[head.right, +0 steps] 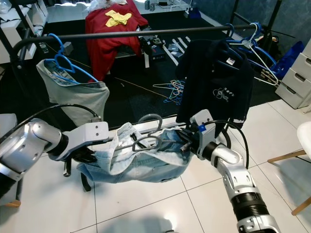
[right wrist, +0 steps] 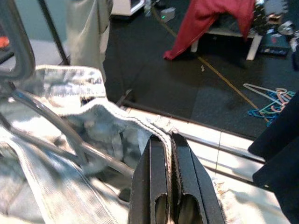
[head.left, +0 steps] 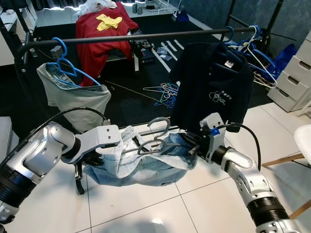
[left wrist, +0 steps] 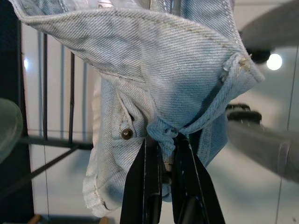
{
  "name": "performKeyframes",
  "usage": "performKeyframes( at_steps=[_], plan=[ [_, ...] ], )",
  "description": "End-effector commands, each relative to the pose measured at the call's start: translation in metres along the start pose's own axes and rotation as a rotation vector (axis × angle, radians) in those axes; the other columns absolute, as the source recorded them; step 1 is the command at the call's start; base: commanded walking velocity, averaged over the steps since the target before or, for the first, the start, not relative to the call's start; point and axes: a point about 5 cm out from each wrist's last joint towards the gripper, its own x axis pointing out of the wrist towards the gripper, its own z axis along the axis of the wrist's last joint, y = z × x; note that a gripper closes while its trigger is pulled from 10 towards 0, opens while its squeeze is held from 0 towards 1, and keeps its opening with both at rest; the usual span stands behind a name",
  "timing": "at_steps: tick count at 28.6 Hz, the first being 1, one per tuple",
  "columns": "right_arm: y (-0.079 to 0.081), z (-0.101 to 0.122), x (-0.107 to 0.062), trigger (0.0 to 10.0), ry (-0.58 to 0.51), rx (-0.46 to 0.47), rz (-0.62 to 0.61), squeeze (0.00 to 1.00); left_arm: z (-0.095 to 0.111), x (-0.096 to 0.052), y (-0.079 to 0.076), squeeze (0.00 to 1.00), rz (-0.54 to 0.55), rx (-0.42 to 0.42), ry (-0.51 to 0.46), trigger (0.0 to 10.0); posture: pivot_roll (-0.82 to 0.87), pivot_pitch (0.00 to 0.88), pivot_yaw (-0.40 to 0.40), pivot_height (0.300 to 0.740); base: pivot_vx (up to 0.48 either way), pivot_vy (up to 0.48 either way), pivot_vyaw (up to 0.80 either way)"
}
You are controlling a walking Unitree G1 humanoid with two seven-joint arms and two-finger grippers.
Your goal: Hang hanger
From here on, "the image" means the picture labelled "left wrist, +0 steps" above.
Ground black metal clothes rack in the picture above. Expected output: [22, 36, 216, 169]
[18, 23, 94, 194]

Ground grey shorts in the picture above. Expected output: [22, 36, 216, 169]
[0, 98, 24, 163]

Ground black polo shirt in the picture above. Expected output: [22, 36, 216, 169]
[0, 0, 35, 224]

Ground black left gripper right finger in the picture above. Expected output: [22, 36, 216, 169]
[171, 133, 226, 224]

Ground light blue denim shorts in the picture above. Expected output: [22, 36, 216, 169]
[8, 0, 266, 217]

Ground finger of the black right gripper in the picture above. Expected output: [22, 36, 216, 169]
[227, 111, 262, 125]
[226, 104, 250, 112]

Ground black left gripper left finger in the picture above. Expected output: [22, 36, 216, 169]
[120, 137, 164, 224]

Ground grey plastic hanger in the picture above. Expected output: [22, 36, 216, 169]
[228, 0, 299, 184]

